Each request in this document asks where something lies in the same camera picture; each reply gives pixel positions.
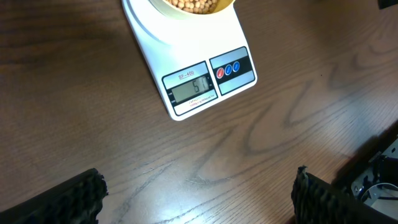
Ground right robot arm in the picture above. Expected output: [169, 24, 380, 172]
[377, 0, 398, 9]

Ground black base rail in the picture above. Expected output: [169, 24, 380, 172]
[331, 122, 397, 207]

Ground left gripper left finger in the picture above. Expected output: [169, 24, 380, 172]
[1, 168, 108, 224]

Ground white digital kitchen scale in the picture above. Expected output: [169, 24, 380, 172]
[122, 0, 257, 121]

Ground soybeans in bowl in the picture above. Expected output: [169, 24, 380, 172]
[165, 0, 218, 14]

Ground pale yellow bowl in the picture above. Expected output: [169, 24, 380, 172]
[149, 0, 235, 20]

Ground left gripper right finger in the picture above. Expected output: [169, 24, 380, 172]
[291, 166, 397, 224]

